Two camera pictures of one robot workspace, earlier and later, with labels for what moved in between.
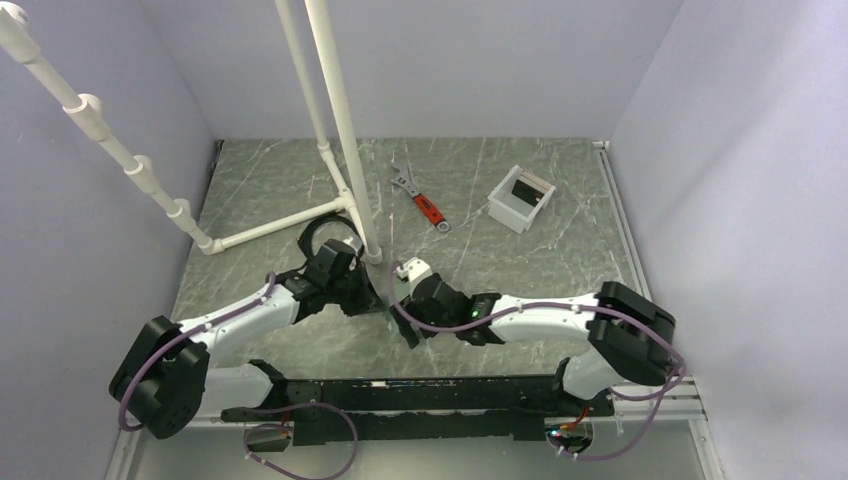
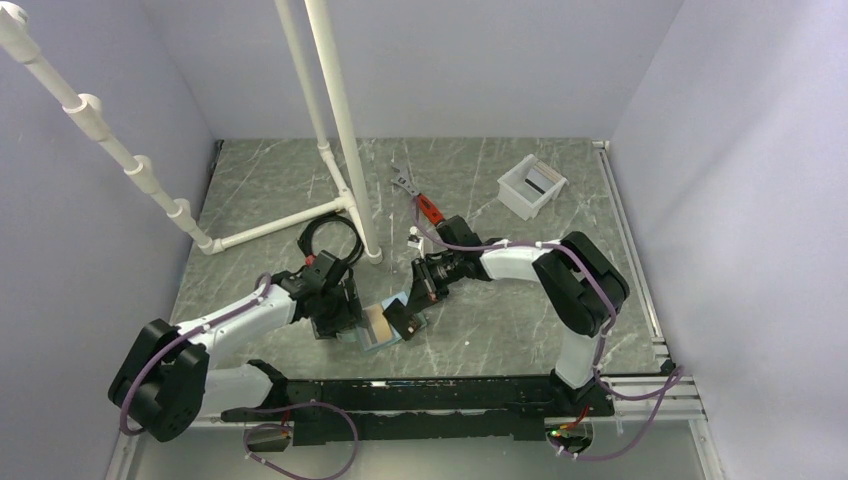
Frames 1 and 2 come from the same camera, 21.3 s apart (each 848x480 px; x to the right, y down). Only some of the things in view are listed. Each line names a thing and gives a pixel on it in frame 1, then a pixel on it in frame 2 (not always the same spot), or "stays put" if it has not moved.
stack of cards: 530,188 -> 542,177
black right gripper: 413,310 -> 427,291
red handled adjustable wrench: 427,208 stays put
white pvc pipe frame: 18,38 stays put
